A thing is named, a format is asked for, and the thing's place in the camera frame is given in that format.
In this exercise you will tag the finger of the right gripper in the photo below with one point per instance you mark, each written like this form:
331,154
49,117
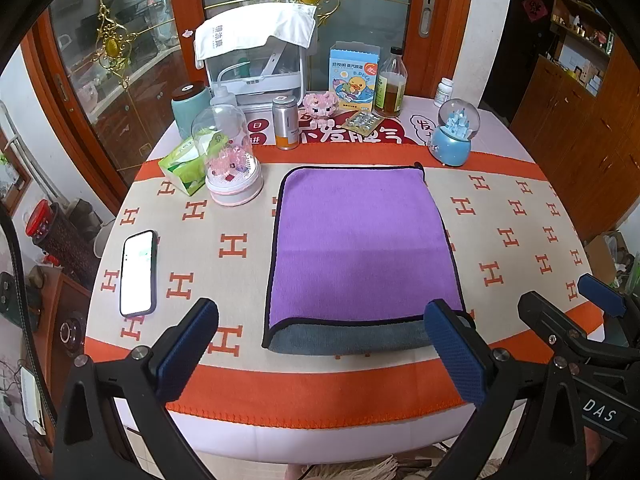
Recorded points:
604,297
561,334

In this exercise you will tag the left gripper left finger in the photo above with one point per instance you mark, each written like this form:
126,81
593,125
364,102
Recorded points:
90,441

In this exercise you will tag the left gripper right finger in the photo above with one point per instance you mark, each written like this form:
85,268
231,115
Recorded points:
491,380

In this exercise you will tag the purple and grey towel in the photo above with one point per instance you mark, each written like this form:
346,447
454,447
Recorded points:
357,254

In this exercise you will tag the cardboard box on floor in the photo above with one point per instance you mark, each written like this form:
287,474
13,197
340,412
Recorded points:
609,258

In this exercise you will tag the smartphone with dark case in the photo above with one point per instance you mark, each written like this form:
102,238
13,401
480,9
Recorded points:
137,293

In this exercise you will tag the brown wooden cabinet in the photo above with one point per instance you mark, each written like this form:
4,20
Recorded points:
579,117

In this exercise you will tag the blue castle snow globe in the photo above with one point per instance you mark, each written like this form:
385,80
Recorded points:
458,122

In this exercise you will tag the red lidded jar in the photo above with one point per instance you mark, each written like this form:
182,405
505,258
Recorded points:
40,219

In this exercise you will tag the small white pill bottle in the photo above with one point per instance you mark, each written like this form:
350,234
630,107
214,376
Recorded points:
444,91

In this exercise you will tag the orange patterned table cloth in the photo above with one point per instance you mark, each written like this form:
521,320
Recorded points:
509,232

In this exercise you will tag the pill blister pack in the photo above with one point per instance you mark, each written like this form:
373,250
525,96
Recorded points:
362,123

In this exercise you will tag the glass bottle brown liquid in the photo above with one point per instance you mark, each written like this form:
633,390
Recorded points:
391,84

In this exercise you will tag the pink plush toy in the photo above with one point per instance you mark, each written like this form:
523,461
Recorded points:
320,105

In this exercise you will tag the green tissue pack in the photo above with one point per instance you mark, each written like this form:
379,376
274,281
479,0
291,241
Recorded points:
184,167

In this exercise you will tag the pink flower glass dome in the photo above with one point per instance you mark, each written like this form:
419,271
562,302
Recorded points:
233,175

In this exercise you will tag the blue duck cardboard box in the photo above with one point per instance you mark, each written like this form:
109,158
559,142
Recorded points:
353,68

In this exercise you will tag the silver orange metal can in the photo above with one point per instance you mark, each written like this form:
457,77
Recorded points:
285,122

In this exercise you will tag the teal cylindrical canister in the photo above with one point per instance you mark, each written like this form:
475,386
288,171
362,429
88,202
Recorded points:
187,101

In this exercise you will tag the white plastic appliance box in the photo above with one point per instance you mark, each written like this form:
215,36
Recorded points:
256,76

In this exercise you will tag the wooden glass sliding door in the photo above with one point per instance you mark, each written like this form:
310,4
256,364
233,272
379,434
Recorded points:
110,73

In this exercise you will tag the silver door handle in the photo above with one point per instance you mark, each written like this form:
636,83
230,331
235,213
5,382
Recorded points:
427,12

